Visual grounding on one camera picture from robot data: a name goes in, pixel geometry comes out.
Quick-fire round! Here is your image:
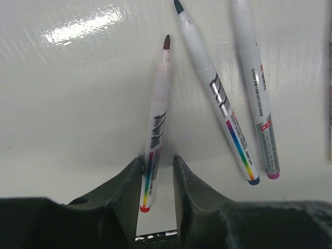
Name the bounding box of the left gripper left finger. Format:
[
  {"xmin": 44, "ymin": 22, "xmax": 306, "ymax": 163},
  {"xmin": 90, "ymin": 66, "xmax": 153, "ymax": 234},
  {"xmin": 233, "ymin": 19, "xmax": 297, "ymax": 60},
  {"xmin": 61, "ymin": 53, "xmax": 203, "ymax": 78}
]
[{"xmin": 1, "ymin": 158, "xmax": 143, "ymax": 248}]

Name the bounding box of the yellow marker pen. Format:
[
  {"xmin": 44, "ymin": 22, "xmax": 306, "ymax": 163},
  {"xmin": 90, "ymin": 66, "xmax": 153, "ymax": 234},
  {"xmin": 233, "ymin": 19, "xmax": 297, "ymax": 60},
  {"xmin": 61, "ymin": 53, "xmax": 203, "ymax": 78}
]
[{"xmin": 328, "ymin": 25, "xmax": 332, "ymax": 160}]

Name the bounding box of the purple marker pen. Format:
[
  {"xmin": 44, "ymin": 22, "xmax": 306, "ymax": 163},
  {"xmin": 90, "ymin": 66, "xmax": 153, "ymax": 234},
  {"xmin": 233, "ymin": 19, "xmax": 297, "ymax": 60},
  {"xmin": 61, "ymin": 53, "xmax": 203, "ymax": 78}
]
[{"xmin": 232, "ymin": 1, "xmax": 280, "ymax": 179}]

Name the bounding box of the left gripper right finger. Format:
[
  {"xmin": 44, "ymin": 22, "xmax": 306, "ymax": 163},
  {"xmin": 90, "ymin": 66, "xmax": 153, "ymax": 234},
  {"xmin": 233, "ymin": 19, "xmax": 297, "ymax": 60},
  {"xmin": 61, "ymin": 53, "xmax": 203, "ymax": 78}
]
[{"xmin": 173, "ymin": 156, "xmax": 331, "ymax": 248}]

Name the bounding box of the red marker pen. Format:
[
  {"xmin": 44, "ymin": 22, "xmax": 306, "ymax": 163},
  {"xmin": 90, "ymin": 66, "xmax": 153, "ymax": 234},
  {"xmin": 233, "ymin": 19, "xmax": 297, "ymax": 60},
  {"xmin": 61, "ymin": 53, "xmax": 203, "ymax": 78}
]
[{"xmin": 140, "ymin": 35, "xmax": 172, "ymax": 213}]

